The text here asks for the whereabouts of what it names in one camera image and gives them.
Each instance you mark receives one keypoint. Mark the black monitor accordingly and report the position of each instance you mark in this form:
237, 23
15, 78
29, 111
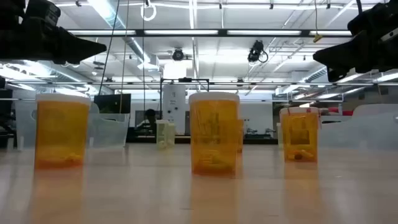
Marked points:
112, 103

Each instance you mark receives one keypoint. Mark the round black ceiling camera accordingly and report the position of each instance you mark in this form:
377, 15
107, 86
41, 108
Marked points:
178, 54

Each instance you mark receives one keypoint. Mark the person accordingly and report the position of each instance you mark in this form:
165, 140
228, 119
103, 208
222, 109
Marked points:
150, 119

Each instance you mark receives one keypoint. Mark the clear plastic bin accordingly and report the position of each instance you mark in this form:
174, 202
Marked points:
357, 130
109, 130

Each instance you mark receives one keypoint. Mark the red containers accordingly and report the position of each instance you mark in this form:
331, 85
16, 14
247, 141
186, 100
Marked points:
342, 111

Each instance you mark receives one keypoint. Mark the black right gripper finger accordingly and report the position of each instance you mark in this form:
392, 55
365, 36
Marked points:
337, 74
339, 54

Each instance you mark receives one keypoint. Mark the small clear medicine bottle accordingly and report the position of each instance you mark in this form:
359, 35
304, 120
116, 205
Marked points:
164, 133

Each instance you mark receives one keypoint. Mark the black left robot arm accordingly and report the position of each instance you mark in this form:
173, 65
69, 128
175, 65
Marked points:
11, 7

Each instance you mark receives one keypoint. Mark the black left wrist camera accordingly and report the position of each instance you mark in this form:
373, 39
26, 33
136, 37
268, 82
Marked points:
43, 12

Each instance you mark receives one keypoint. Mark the long black bench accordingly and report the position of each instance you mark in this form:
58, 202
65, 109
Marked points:
261, 141

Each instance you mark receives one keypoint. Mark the dark shelf unit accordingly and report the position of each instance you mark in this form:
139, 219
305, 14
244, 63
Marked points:
5, 118

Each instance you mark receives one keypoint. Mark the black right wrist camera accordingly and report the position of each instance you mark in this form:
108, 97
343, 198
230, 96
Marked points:
367, 21

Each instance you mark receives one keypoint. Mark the large orange labelled pill bottle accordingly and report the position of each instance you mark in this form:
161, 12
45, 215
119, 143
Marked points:
213, 137

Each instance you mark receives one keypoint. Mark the orange pill bottle red marks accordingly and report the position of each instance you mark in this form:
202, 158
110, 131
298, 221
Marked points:
300, 137

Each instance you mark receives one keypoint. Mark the yellow hanging connector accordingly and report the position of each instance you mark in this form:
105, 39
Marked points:
317, 38

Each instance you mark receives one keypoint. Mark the white cabinet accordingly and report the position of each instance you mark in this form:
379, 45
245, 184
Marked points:
174, 109

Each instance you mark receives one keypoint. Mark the black overhead camera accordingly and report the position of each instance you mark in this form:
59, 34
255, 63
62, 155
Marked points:
255, 51

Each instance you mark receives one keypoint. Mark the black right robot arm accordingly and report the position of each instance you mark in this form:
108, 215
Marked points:
392, 3

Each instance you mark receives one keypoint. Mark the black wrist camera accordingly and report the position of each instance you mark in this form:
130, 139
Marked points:
367, 21
43, 12

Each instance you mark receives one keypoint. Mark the distant grey machines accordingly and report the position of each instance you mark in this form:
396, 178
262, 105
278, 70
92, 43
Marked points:
259, 132

